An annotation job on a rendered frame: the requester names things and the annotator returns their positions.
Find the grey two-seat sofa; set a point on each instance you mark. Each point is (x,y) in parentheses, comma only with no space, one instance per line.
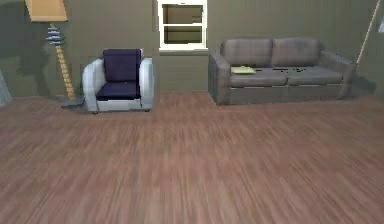
(260,81)

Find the pale yellow flat book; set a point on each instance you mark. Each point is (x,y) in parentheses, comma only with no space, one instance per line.
(243,70)

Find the white armchair with navy cushions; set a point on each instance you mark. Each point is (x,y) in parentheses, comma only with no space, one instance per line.
(120,71)

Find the white framed window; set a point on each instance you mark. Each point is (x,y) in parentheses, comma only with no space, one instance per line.
(182,24)

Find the thin black remote control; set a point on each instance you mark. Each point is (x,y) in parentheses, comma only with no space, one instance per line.
(289,70)

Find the floor lamp with orange shade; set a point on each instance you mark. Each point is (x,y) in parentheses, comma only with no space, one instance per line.
(46,11)

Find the grey slanted panel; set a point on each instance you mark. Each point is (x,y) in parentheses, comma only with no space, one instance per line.
(3,91)

